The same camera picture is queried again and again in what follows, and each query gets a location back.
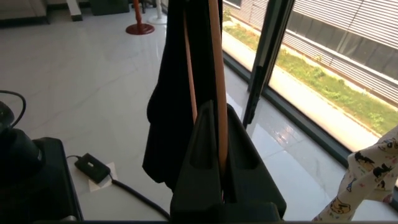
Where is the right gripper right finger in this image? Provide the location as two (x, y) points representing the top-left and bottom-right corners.
(223, 104), (287, 222)

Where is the cream printed garment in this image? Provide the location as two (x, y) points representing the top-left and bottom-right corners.
(312, 124), (398, 222)

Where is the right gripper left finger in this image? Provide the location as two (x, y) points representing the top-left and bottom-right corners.
(170, 100), (223, 222)

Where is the window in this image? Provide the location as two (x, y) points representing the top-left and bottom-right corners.
(222, 0), (398, 212)

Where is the black power adapter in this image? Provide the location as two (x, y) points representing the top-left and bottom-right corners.
(74, 152), (111, 184)

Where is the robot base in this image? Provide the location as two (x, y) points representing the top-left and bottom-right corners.
(0, 99), (84, 222)

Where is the black clothes rack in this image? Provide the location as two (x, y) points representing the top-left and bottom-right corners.
(242, 67), (268, 129)

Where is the white round-foot stand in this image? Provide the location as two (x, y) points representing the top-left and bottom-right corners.
(147, 0), (168, 26)

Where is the pink clothes hanger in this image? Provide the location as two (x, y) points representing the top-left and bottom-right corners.
(182, 0), (229, 175)

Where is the black garment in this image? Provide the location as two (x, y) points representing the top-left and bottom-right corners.
(142, 0), (224, 192)

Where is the red round-foot stand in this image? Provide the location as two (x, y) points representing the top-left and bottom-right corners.
(126, 0), (155, 35)

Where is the black cable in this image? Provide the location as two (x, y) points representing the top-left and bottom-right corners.
(66, 154), (171, 220)
(0, 90), (27, 128)

